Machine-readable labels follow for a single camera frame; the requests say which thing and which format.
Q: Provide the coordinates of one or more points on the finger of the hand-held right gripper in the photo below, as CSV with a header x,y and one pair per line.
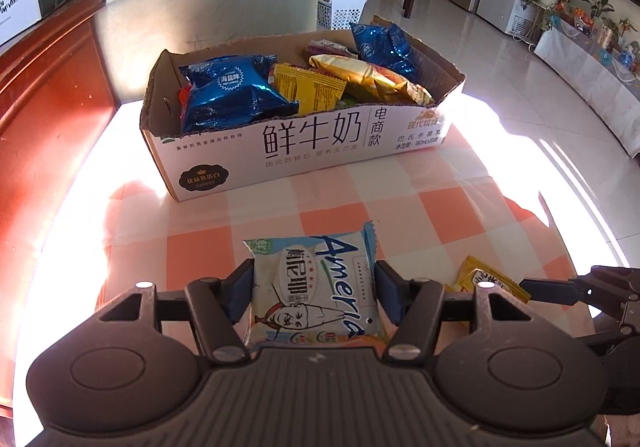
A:
x,y
600,292

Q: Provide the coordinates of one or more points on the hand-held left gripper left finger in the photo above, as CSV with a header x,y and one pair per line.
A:
x,y
240,292

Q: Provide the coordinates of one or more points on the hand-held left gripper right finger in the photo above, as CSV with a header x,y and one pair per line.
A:
x,y
395,292

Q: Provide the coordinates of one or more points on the light blue snack packet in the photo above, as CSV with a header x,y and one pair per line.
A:
x,y
310,287

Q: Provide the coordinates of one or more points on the yellow waffle packet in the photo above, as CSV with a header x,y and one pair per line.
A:
x,y
310,89
480,279

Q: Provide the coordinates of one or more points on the white cardboard box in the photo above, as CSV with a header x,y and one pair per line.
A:
x,y
300,147

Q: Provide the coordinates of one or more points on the blue foil snack packet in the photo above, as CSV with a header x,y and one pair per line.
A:
x,y
380,47
230,92

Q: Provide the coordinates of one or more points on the croissant bread packet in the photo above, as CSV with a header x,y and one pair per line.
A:
x,y
365,77

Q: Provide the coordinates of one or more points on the orange checkered tablecloth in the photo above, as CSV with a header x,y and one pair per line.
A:
x,y
440,207

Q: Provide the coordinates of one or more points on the cloth covered low cabinet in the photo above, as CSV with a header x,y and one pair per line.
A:
x,y
585,62

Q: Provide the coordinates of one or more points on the red wooden headboard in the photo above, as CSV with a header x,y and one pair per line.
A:
x,y
45,127

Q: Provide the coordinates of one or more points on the small green potted plant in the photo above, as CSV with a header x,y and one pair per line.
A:
x,y
602,7
629,34

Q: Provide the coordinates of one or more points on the white plastic basket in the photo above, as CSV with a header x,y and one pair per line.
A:
x,y
345,14

